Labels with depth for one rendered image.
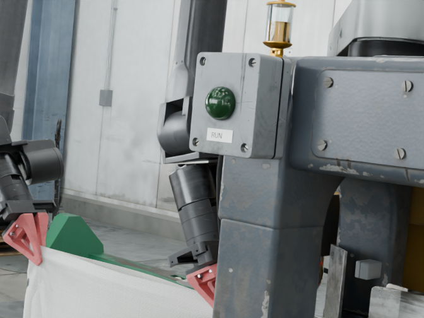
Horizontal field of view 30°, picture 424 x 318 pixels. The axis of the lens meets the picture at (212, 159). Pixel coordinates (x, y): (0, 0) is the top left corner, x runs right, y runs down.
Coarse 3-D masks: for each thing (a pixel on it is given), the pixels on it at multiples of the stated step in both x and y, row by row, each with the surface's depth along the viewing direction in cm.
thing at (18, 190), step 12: (0, 180) 127; (12, 180) 127; (24, 180) 129; (0, 192) 126; (12, 192) 126; (24, 192) 127; (0, 204) 122; (36, 204) 127; (48, 204) 129; (0, 228) 126
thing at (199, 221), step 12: (192, 204) 99; (204, 204) 99; (180, 216) 101; (192, 216) 99; (204, 216) 99; (216, 216) 99; (192, 228) 99; (204, 228) 98; (216, 228) 98; (192, 240) 99; (204, 240) 98; (216, 240) 97; (180, 252) 97; (192, 252) 95; (180, 264) 99
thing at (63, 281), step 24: (48, 264) 122; (72, 264) 117; (96, 264) 116; (48, 288) 122; (72, 288) 117; (96, 288) 112; (120, 288) 109; (144, 288) 106; (168, 288) 104; (24, 312) 126; (48, 312) 121; (72, 312) 117; (96, 312) 112; (120, 312) 109; (144, 312) 106; (168, 312) 104; (192, 312) 102
